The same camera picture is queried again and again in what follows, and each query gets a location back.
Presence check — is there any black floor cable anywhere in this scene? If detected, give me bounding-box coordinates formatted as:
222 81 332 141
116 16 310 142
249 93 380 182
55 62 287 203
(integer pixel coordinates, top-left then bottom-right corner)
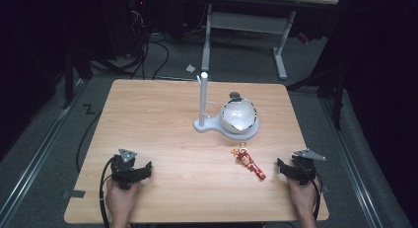
75 111 104 174

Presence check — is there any white desk frame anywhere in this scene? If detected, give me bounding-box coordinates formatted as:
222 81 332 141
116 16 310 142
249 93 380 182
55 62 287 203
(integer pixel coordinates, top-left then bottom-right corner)
199 0 340 82

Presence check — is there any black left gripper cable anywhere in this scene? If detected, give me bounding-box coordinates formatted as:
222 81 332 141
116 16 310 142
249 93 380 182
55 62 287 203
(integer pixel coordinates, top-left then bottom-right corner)
99 156 117 228

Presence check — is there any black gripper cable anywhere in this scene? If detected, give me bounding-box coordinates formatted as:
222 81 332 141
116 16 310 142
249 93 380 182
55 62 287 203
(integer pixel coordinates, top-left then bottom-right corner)
304 167 322 222
99 156 117 228

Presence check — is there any person's left hand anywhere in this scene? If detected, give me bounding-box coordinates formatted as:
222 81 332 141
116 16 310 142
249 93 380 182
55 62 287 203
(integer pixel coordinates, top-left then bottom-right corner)
104 178 141 222

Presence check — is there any red figure keychain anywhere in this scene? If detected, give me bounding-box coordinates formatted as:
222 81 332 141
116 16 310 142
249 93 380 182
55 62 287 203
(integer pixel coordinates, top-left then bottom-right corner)
231 141 267 182

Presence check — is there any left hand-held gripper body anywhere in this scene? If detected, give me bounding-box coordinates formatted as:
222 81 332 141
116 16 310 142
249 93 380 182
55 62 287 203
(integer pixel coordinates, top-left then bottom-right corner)
109 148 143 190

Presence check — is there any white bowl with patterned rim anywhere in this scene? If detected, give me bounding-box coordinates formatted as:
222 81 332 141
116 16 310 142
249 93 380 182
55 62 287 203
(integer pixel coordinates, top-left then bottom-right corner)
219 97 258 134

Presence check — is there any black stand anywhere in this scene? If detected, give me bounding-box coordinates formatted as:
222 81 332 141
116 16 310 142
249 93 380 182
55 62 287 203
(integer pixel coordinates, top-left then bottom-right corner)
60 30 95 111
285 56 351 130

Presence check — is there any person's right hand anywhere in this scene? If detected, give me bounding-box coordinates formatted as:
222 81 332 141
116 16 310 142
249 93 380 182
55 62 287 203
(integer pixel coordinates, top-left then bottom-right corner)
287 176 319 221

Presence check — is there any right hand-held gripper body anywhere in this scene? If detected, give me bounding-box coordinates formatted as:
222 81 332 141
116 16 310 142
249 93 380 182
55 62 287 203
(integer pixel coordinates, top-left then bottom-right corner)
291 148 327 187

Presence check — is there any metal floor rail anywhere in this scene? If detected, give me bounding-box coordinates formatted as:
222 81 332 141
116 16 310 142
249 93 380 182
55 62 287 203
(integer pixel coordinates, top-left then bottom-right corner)
0 78 91 222
318 98 385 228

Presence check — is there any grey tape strip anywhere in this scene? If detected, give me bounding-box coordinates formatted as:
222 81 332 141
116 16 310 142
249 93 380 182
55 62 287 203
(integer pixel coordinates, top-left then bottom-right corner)
61 190 87 199

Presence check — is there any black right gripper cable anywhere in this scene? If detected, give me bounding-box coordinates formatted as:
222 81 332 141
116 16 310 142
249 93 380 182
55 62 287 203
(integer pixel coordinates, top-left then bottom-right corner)
304 167 322 222

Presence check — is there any white hook stand with dish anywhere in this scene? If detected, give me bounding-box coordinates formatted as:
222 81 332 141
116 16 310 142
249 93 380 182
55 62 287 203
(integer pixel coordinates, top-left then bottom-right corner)
193 71 260 142

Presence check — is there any bundle of black cables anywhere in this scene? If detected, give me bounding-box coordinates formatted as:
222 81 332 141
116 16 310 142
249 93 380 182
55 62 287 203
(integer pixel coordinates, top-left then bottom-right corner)
88 0 171 81

